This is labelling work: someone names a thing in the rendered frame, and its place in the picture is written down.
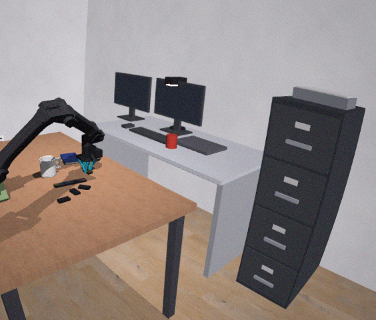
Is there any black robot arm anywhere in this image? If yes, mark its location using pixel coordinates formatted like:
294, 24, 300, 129
0, 97, 105, 183

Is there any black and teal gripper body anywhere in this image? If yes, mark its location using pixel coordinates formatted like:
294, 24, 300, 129
76, 154, 94, 162

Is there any grey metal mug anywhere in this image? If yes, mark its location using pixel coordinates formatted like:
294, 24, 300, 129
39, 156, 61, 177

